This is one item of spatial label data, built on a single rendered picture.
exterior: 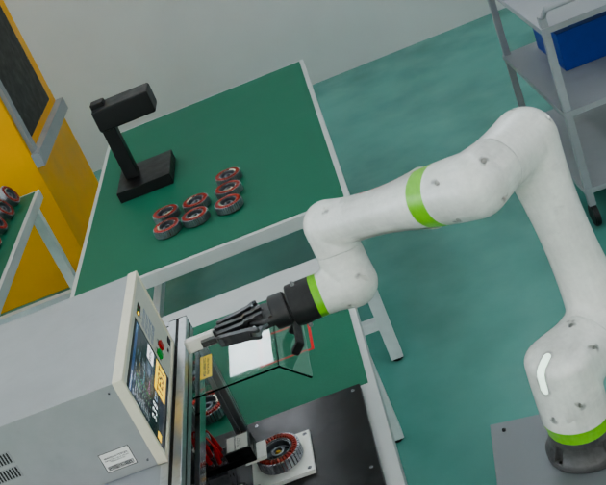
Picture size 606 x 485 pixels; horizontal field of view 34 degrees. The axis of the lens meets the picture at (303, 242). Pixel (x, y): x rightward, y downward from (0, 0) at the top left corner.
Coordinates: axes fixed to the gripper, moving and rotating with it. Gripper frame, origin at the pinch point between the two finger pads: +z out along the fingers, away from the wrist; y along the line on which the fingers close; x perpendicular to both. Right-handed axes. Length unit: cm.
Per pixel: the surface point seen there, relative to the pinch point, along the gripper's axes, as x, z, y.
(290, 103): -43, -26, 260
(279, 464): -36.1, -3.2, -1.8
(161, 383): -1.0, 9.5, -8.7
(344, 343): -43, -24, 47
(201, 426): -13.9, 6.2, -9.6
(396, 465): -43, -28, -8
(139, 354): 8.8, 9.5, -11.8
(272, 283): -43, -6, 96
